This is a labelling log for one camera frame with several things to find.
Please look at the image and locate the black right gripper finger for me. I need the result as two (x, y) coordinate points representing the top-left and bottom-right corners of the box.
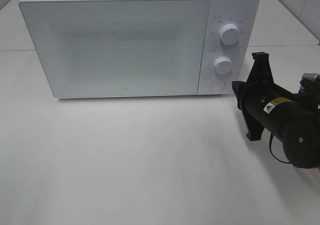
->
(245, 117), (263, 142)
(246, 52), (274, 85)

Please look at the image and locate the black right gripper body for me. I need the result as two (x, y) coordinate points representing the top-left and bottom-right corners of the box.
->
(232, 81), (275, 128)

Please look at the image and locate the round white door button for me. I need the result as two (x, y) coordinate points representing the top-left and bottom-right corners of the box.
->
(209, 79), (226, 94)

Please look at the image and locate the white microwave door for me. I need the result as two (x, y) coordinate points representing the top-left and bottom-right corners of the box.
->
(19, 0), (209, 99)

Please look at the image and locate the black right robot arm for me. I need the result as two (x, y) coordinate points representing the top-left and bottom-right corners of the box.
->
(232, 52), (320, 169)

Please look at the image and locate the lower white microwave knob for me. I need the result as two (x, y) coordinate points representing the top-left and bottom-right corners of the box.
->
(213, 56), (233, 75)

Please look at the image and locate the white microwave knob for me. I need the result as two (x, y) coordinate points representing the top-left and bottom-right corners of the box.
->
(219, 22), (240, 46)
(213, 56), (233, 75)

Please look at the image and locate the upper white microwave knob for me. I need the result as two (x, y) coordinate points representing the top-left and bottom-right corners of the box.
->
(219, 22), (240, 46)

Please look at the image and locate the white microwave oven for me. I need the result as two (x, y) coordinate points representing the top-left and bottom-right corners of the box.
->
(19, 0), (260, 98)

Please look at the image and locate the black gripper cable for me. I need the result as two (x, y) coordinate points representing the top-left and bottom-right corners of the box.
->
(268, 134), (292, 165)

